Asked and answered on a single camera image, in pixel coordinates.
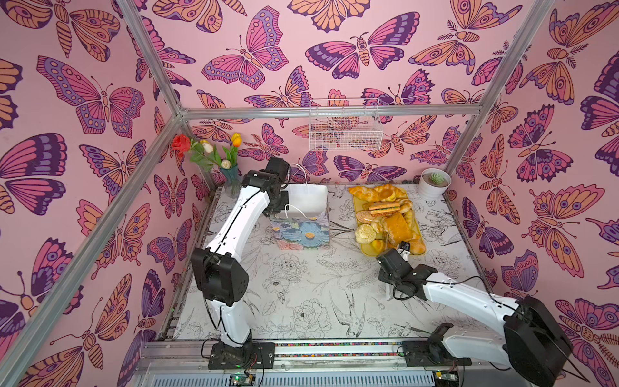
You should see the white wire basket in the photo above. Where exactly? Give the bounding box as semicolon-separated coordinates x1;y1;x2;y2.
307;104;384;153

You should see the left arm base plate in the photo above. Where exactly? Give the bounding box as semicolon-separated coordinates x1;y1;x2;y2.
208;342;276;370

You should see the small oval bread roll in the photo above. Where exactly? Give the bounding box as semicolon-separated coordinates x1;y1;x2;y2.
409;237;427;255

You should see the floral white paper bag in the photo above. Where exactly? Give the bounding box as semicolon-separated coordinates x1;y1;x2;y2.
269;164;330;251

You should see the glass vase with flowers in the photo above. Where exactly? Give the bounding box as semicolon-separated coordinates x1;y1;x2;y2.
172;133;243;198

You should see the yellow glazed bread loaf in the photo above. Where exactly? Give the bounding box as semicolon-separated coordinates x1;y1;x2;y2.
369;240;388;256

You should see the yellow bread tray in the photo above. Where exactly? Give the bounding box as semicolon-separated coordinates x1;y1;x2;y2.
348;184;427;256

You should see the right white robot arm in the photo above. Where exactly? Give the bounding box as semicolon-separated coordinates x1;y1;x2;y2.
377;249;573;386

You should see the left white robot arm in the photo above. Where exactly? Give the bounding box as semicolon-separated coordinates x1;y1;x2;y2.
190;157;290;348

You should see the sandwich bun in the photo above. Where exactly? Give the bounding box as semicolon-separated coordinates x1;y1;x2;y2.
368;202;401;216

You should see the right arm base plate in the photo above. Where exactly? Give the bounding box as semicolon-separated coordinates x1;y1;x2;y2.
398;323;472;367

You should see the white pot with succulent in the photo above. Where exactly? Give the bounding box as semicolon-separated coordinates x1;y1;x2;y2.
418;169;451;200

